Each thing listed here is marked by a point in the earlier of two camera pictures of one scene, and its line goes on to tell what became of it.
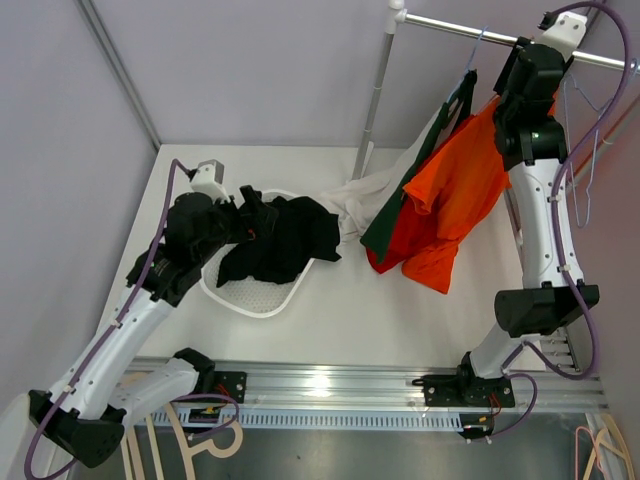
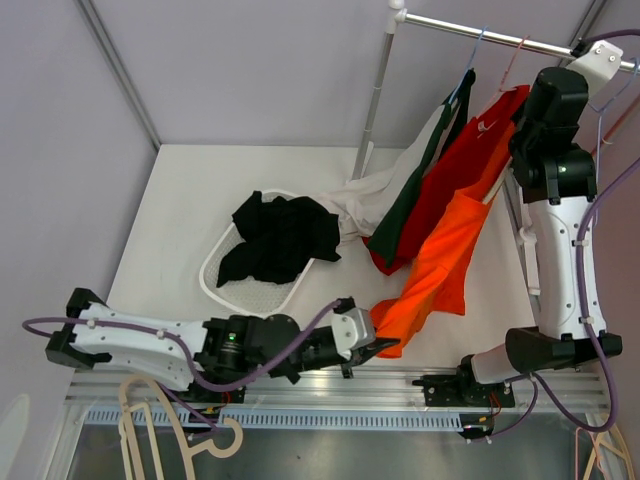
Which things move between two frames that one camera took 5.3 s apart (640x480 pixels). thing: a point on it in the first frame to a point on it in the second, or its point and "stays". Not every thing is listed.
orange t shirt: x=462 y=182 to x=438 y=276
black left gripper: x=255 y=225 to x=366 y=355
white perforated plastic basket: x=247 y=295 stays
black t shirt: x=302 y=231 stays
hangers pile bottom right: x=611 y=436 stays
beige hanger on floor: x=189 y=448 stays
